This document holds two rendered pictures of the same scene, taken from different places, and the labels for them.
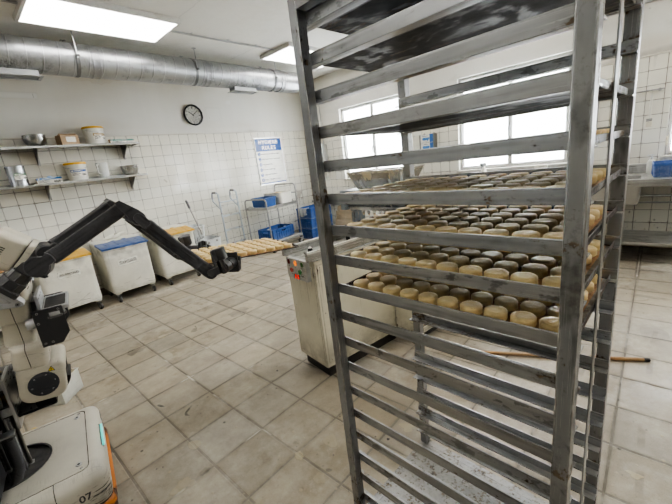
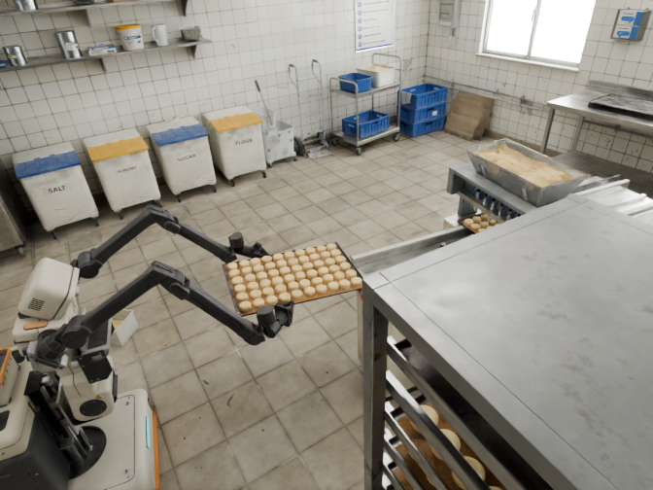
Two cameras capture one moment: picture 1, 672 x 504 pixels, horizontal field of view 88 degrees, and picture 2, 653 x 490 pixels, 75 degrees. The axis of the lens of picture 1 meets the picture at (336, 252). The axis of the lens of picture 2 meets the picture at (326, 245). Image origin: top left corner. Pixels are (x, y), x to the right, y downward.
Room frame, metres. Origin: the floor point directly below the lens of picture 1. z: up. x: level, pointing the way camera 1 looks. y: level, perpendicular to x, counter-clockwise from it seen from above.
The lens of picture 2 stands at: (0.50, -0.05, 2.21)
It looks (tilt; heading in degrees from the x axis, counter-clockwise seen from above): 34 degrees down; 17
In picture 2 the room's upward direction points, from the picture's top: 4 degrees counter-clockwise
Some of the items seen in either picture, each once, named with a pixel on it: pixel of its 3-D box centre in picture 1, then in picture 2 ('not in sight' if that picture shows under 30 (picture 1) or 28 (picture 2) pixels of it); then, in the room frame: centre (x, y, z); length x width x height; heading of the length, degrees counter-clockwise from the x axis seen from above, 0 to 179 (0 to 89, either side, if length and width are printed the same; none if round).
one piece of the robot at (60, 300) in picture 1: (48, 312); (93, 341); (1.46, 1.30, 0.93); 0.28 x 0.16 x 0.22; 36
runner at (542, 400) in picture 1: (490, 381); not in sight; (1.06, -0.49, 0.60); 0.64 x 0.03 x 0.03; 44
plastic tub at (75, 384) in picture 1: (51, 388); (110, 327); (2.23, 2.17, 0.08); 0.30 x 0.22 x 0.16; 94
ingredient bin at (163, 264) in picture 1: (173, 253); (236, 146); (5.00, 2.39, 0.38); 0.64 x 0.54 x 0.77; 44
